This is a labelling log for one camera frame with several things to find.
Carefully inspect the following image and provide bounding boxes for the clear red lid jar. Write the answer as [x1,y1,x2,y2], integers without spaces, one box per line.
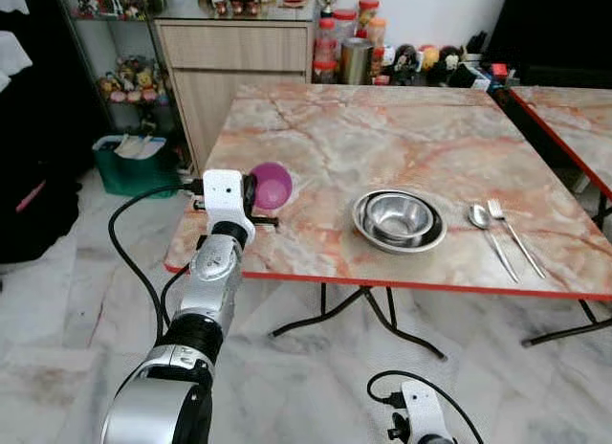
[315,16,340,62]
[333,9,359,40]

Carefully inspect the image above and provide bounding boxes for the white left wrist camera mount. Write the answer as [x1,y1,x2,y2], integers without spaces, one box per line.
[201,169,257,236]

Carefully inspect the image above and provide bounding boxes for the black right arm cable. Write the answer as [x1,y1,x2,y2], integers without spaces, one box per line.
[367,370,485,444]

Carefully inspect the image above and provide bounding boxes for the marble top folding table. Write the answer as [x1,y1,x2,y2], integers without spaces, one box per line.
[507,85,612,225]
[164,83,612,361]

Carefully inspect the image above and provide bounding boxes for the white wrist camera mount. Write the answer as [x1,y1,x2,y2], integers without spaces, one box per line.
[400,380,453,444]
[201,169,257,236]

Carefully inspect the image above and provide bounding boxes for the green plastic bin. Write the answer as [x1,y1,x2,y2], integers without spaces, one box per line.
[93,133,185,198]

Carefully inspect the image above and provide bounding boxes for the glass display shelf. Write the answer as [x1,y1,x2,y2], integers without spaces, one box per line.
[55,0,192,144]

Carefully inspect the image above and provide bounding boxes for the black flat screen television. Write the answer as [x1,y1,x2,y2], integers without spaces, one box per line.
[483,0,612,86]

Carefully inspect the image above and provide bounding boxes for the stainless steel plate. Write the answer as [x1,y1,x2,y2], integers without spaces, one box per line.
[352,189,448,255]

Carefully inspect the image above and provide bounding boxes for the stainless steel bowl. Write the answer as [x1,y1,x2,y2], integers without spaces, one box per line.
[363,191,435,246]

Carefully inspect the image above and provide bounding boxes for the steel fork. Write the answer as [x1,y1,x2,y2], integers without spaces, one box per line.
[487,199,547,280]

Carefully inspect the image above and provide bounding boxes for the light wooden cabinet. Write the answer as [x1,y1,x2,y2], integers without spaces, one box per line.
[153,18,318,172]

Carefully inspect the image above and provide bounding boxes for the steel canister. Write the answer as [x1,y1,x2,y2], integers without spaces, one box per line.
[339,37,376,86]

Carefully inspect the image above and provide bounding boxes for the steel spoon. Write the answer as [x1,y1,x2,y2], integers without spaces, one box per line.
[468,203,520,284]

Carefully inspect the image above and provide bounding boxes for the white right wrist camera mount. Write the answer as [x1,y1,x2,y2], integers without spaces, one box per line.
[400,380,453,444]

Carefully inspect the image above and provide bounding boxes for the purple plastic cup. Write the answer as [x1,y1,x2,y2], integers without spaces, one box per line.
[252,162,295,211]

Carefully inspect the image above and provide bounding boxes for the tall red lid jar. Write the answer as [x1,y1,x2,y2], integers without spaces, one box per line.
[357,0,382,26]

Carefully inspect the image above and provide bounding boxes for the black hanging clothes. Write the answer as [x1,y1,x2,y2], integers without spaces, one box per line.
[0,0,97,265]

